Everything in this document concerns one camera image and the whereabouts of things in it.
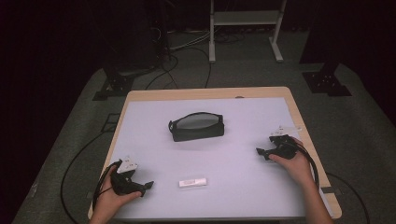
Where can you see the small white rectangular box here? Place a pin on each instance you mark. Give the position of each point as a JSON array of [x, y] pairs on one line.
[[193, 182]]

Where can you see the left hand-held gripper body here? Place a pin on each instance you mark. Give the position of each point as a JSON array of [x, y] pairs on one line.
[[124, 182]]

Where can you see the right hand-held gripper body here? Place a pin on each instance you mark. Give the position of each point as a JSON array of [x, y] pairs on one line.
[[285, 146]]

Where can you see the black mesh-top pouch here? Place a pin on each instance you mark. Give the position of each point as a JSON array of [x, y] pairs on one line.
[[196, 134]]

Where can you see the person's left hand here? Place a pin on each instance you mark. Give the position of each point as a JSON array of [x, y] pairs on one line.
[[109, 202]]

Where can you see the dark tape strip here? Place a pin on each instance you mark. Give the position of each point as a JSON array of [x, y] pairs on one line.
[[327, 190]]

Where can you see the person's right hand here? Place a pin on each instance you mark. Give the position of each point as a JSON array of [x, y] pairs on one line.
[[295, 168]]

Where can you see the black metal stand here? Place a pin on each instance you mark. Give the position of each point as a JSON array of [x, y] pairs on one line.
[[116, 84], [327, 82]]

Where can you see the white metal desk frame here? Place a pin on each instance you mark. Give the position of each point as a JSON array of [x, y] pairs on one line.
[[246, 18]]

